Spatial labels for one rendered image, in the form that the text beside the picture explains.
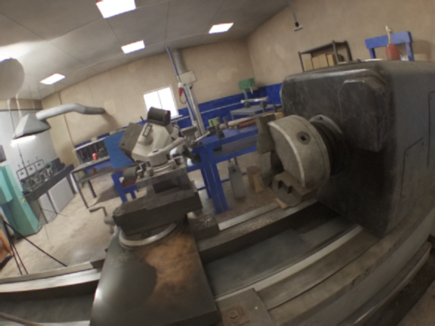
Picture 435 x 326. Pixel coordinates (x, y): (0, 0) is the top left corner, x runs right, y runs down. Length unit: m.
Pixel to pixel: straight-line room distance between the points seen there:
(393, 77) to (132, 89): 7.49
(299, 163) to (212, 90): 7.38
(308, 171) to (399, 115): 0.28
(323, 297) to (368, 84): 0.50
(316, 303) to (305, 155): 0.36
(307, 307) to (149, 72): 7.60
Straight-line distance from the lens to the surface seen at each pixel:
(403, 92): 0.61
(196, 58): 7.91
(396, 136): 0.58
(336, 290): 0.59
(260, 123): 0.58
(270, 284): 0.60
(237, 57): 8.32
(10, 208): 5.07
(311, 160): 0.52
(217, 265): 0.85
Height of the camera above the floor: 1.31
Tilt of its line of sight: 17 degrees down
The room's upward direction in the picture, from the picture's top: 15 degrees counter-clockwise
